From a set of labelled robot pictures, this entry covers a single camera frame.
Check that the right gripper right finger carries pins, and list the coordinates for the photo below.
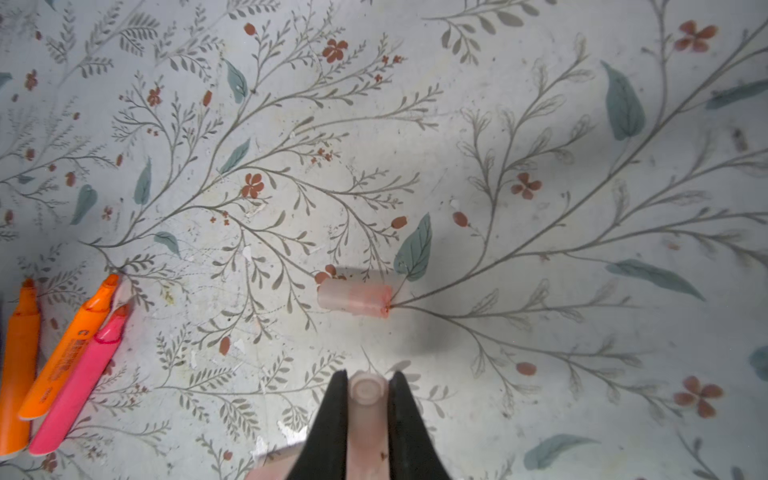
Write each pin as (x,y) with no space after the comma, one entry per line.
(412,455)

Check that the translucent pink cap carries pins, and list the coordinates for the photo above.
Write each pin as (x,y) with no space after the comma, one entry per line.
(367,449)
(356,298)

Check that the translucent pink cap lying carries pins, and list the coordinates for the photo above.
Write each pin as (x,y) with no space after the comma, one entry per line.
(356,298)

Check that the floral patterned table mat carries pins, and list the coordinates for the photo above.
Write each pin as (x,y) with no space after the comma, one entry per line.
(568,199)

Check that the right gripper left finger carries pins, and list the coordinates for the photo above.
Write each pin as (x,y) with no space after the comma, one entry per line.
(324,455)

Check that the orange marker pen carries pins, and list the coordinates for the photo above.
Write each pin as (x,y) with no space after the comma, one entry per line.
(19,370)
(62,361)

